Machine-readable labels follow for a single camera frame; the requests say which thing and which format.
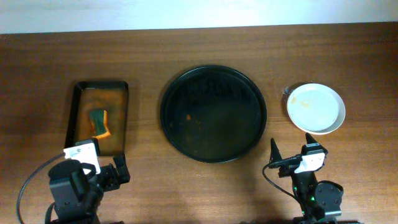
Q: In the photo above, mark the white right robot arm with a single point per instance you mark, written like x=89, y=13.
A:
x=319, y=200

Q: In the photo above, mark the orange green scrub sponge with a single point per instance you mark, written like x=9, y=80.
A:
x=99, y=123

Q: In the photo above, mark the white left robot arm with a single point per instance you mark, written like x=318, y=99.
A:
x=78, y=190

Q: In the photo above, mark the white plate with small stains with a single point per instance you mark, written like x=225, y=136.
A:
x=316, y=108

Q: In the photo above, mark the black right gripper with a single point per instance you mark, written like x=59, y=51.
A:
x=294, y=168

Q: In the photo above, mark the round black serving tray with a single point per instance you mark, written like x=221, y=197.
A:
x=213, y=113

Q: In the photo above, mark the black rectangular water tray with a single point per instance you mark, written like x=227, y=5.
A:
x=109, y=95

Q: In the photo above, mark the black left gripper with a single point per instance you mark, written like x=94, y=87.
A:
x=115, y=173

